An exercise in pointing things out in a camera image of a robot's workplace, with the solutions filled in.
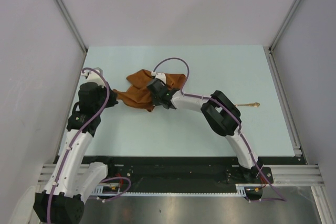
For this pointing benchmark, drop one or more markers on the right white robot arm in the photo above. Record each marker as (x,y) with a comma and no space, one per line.
(221,114)

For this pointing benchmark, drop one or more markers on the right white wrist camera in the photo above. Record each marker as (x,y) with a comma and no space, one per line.
(159,75)

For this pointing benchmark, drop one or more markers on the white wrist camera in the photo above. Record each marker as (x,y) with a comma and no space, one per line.
(93,75)
(159,75)

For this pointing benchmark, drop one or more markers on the left corner aluminium post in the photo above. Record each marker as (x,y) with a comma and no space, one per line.
(60,4)

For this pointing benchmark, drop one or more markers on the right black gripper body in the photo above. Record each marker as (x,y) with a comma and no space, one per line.
(156,100)

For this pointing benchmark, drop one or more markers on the aluminium front frame rail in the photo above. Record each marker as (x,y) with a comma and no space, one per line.
(283,175)

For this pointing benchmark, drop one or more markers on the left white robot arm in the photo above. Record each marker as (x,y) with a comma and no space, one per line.
(64,196)

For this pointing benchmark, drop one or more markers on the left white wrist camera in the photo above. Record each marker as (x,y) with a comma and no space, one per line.
(93,75)

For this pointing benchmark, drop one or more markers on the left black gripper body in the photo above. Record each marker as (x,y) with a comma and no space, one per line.
(103,94)

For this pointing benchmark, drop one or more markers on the corner aluminium post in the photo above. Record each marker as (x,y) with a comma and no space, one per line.
(60,4)
(284,25)

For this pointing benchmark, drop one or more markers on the orange cloth napkin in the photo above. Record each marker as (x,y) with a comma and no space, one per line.
(138,95)

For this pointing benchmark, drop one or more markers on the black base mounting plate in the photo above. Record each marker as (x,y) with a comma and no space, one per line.
(185,176)

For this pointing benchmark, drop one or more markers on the gold fork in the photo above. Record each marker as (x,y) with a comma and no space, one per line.
(256,104)

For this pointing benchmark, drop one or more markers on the aluminium right side rail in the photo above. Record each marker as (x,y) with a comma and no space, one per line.
(291,127)

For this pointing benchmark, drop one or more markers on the right corner aluminium post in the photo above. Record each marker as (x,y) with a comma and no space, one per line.
(284,25)

